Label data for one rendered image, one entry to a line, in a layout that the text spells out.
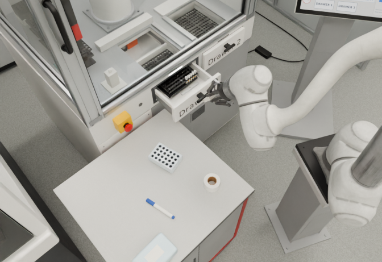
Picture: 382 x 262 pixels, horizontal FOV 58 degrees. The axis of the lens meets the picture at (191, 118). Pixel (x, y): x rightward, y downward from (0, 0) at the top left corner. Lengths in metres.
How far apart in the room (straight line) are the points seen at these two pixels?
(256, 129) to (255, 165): 1.27
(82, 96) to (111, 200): 0.45
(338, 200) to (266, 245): 0.99
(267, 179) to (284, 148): 0.28
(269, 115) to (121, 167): 0.72
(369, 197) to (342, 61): 0.47
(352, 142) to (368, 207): 0.24
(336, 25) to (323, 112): 0.80
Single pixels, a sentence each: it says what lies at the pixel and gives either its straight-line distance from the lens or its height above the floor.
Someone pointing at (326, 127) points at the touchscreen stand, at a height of 0.04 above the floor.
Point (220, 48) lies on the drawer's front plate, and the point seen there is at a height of 0.90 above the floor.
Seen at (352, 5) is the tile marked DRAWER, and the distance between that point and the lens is 1.99.
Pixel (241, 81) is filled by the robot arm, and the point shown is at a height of 1.24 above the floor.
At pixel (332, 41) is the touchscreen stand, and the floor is 0.71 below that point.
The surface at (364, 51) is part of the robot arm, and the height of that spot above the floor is 1.45.
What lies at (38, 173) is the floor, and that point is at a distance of 2.58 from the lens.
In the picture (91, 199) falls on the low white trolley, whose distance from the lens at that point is 1.53.
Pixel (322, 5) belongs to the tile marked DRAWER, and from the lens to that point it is 1.96.
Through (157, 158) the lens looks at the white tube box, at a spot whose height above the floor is 0.80.
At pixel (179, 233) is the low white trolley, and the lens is 1.42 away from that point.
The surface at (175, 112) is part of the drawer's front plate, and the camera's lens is 1.52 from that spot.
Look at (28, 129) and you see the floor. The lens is 2.81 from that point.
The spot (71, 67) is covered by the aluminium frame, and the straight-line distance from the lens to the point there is 1.22.
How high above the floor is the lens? 2.12
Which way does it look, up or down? 55 degrees down
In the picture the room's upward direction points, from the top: 1 degrees counter-clockwise
